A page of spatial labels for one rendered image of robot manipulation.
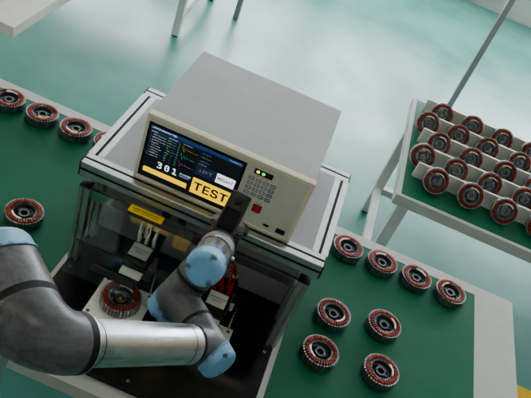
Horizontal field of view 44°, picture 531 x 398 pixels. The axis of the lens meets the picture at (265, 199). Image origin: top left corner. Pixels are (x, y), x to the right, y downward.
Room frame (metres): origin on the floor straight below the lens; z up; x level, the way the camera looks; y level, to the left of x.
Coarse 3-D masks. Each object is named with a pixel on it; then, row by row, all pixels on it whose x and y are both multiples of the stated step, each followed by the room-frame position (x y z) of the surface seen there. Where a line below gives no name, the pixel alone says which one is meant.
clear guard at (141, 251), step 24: (120, 192) 1.24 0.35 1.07; (96, 216) 1.13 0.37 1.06; (120, 216) 1.16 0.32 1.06; (168, 216) 1.23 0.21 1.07; (96, 240) 1.06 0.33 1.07; (120, 240) 1.09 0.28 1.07; (144, 240) 1.12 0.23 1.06; (168, 240) 1.15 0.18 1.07; (72, 264) 1.00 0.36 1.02; (120, 264) 1.03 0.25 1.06; (144, 264) 1.05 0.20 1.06; (168, 264) 1.08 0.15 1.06; (120, 288) 0.99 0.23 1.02; (144, 288) 1.00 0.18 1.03
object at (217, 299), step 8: (224, 280) 1.31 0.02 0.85; (216, 288) 1.26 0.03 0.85; (224, 288) 1.28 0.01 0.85; (208, 296) 1.20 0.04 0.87; (216, 296) 1.22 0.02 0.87; (224, 296) 1.23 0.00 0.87; (232, 296) 1.26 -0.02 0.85; (208, 304) 1.18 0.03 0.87; (216, 304) 1.19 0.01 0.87; (224, 304) 1.20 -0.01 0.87; (216, 312) 1.18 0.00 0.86; (224, 312) 1.20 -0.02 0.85; (216, 320) 1.17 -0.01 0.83
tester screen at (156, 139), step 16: (160, 128) 1.26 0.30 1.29; (160, 144) 1.26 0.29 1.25; (176, 144) 1.26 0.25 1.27; (192, 144) 1.26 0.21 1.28; (144, 160) 1.27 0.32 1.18; (160, 160) 1.26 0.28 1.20; (176, 160) 1.26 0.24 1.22; (192, 160) 1.26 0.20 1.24; (208, 160) 1.26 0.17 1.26; (224, 160) 1.26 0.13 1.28; (192, 176) 1.26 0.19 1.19
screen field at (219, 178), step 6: (198, 168) 1.26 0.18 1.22; (204, 168) 1.26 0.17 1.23; (198, 174) 1.26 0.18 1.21; (204, 174) 1.26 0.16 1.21; (210, 174) 1.26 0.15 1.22; (216, 174) 1.26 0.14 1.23; (216, 180) 1.26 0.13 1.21; (222, 180) 1.26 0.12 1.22; (228, 180) 1.26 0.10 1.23; (234, 180) 1.26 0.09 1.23; (228, 186) 1.26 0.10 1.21
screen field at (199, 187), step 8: (192, 184) 1.26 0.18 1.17; (200, 184) 1.26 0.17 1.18; (208, 184) 1.26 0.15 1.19; (192, 192) 1.26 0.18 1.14; (200, 192) 1.26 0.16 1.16; (208, 192) 1.26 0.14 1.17; (216, 192) 1.26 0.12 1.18; (224, 192) 1.26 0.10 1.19; (216, 200) 1.26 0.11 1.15; (224, 200) 1.26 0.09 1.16
